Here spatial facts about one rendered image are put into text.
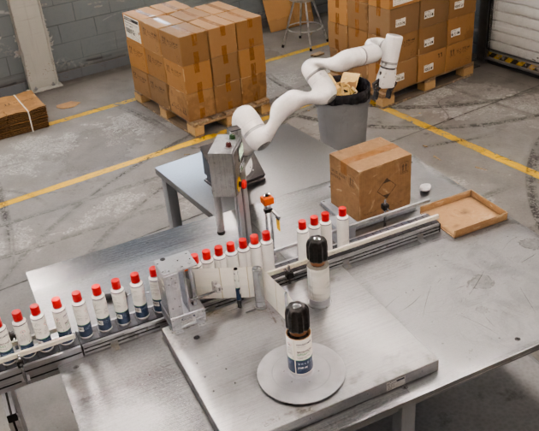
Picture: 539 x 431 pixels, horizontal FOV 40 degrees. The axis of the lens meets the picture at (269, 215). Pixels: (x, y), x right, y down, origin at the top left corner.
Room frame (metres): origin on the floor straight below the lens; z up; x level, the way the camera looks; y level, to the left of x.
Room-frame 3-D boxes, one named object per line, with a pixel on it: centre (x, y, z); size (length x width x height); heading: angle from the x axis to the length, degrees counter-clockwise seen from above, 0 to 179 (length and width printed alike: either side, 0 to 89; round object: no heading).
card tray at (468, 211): (2.92, -0.90, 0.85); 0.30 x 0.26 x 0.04; 113
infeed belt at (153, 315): (2.53, 0.01, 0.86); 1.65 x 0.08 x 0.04; 113
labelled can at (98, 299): (2.25, 0.67, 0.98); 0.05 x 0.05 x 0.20
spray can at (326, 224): (2.64, -0.23, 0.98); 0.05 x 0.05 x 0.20
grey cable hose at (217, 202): (2.56, 0.20, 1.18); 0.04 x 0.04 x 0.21
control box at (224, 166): (2.56, 0.15, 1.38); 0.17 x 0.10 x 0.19; 168
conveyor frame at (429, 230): (2.53, 0.01, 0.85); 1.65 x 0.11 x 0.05; 113
